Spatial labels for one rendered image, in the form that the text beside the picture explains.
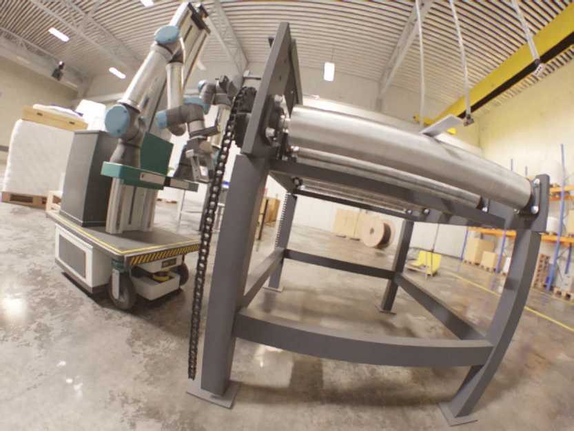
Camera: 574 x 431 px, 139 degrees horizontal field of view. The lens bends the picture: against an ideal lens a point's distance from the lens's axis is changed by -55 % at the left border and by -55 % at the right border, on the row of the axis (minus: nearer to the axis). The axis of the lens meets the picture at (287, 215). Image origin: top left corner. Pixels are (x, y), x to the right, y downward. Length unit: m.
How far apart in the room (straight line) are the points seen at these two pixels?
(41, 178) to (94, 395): 3.26
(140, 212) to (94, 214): 0.30
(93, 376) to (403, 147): 1.12
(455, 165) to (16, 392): 1.37
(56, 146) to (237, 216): 3.41
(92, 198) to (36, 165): 2.46
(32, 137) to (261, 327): 3.61
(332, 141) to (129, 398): 0.93
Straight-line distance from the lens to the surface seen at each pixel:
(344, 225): 8.71
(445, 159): 0.66
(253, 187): 0.57
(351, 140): 0.58
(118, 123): 1.00
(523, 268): 0.91
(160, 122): 0.97
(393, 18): 10.30
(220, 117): 1.53
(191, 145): 0.88
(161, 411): 0.80
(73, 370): 0.93
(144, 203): 1.52
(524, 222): 0.97
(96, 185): 1.42
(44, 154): 3.78
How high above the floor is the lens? 0.64
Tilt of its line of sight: 2 degrees down
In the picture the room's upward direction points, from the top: 12 degrees clockwise
